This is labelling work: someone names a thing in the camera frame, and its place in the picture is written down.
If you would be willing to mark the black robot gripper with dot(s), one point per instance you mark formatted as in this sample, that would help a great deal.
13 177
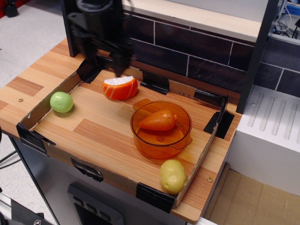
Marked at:
105 32

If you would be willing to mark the orange toy carrot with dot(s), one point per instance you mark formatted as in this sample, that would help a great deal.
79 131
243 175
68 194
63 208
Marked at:
162 120

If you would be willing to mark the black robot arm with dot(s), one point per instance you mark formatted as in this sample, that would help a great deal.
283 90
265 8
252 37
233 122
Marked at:
104 60

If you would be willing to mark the transparent orange plastic pot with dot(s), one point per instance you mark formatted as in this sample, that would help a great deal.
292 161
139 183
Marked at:
161 144

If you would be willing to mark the cardboard fence with black tape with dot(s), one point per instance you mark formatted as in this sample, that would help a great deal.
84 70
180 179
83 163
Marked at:
95 136

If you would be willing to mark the salmon sushi toy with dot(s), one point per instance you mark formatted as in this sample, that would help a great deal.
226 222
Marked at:
120 88

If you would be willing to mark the green toy apple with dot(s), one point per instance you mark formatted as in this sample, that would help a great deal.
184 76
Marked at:
61 102

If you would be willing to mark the light wooden shelf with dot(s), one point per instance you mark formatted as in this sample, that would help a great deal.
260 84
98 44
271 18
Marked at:
214 22

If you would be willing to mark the yellow toy potato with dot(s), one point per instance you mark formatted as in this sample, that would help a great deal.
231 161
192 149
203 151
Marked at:
172 176

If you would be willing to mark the grey oven control panel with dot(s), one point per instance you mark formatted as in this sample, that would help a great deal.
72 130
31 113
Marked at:
91 211

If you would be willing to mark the white toy sink drainboard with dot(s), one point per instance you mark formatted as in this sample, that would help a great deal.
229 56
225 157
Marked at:
266 145

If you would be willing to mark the dark grey vertical post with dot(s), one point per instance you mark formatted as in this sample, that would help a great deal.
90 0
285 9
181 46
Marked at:
258 53

